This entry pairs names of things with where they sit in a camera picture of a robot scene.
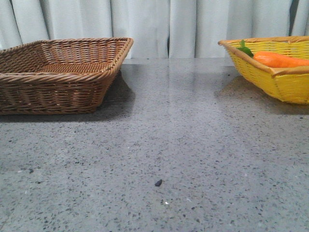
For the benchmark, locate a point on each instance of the small black debris piece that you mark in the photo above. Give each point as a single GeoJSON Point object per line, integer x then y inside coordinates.
{"type": "Point", "coordinates": [158, 183]}

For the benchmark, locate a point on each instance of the white curtain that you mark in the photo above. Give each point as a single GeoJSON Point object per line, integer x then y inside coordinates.
{"type": "Point", "coordinates": [159, 28]}

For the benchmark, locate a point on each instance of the brown wicker basket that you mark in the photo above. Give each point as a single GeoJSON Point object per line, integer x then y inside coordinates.
{"type": "Point", "coordinates": [55, 77]}

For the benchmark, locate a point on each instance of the orange toy carrot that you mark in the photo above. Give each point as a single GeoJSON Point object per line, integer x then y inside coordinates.
{"type": "Point", "coordinates": [272, 59]}

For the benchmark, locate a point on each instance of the yellow wicker basket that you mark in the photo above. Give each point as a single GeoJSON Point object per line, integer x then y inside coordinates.
{"type": "Point", "coordinates": [286, 84]}

